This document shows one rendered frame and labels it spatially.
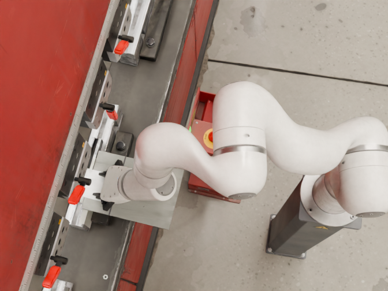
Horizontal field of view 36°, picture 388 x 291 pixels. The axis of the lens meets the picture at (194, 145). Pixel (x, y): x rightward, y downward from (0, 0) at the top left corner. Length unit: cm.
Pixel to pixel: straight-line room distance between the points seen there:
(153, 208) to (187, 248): 100
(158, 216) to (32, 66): 76
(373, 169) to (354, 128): 10
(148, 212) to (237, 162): 70
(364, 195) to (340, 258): 144
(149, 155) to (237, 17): 199
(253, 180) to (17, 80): 45
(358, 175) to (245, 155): 36
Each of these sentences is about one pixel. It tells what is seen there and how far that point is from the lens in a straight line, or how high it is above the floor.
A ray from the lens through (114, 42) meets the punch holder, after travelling 159.
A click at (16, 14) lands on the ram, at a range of 100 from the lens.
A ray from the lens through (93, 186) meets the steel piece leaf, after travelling 176.
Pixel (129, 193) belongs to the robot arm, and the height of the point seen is 120.
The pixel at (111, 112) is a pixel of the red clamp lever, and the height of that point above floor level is 121.
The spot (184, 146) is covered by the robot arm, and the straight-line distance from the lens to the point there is 109.
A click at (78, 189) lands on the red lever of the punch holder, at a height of 129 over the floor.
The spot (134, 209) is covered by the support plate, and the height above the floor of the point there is 100.
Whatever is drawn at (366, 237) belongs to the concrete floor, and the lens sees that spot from 281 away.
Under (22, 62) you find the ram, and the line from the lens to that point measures 106.
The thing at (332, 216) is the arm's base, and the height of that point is 101.
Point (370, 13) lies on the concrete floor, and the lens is 316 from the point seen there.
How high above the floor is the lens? 269
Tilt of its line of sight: 74 degrees down
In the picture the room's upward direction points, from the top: 5 degrees counter-clockwise
